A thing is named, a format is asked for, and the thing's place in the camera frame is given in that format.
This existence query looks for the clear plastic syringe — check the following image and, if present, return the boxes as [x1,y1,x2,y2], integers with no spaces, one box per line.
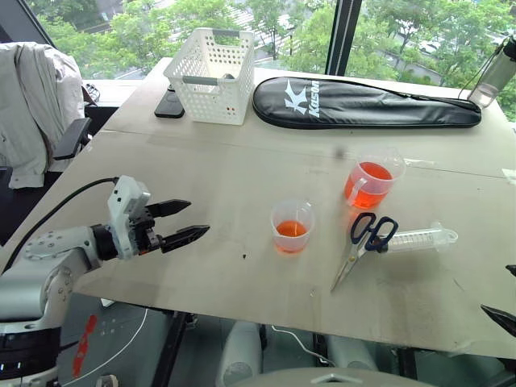
[377,221,460,256]

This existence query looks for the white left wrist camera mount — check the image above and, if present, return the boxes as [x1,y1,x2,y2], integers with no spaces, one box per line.
[106,175,152,261]

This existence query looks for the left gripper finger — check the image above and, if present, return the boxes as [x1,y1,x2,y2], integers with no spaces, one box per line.
[160,224,211,255]
[144,198,193,220]

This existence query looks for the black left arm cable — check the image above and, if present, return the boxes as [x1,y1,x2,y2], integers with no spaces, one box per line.
[0,176,121,276]

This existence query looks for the black cable bundle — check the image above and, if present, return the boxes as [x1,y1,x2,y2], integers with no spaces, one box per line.
[81,81,102,108]

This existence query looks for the white perforated plastic basket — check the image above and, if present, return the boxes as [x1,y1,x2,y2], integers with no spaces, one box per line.
[163,27,256,126]

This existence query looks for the black smartphone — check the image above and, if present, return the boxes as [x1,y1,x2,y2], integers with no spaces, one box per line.
[154,86,186,119]

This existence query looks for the black office chair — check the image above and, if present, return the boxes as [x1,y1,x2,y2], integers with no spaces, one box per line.
[40,117,94,174]

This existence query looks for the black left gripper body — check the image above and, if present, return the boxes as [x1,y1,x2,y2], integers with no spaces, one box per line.
[128,207,166,257]

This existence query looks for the blue handled scissors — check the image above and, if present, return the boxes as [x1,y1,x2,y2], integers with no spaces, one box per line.
[330,212,400,293]

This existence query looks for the thin white cable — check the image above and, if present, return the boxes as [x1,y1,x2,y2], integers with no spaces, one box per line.
[269,324,336,367]

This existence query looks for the plastic beaker orange liquid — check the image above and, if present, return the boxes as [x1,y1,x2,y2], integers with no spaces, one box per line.
[343,147,407,210]

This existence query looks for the small cup with orange liquid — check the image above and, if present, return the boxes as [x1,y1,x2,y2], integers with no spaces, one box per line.
[269,198,316,255]

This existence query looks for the black Kason racket bag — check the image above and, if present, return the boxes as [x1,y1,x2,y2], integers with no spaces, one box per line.
[252,76,483,131]

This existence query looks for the light grey shirt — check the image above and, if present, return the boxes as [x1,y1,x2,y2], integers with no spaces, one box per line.
[0,42,86,190]

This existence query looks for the black table leg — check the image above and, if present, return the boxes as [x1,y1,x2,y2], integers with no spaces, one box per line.
[150,310,191,387]

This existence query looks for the clear water bottle with strap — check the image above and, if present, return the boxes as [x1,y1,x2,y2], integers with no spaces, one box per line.
[458,34,516,109]

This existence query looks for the black window frame pillar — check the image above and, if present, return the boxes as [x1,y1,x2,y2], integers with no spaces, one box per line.
[325,0,364,77]

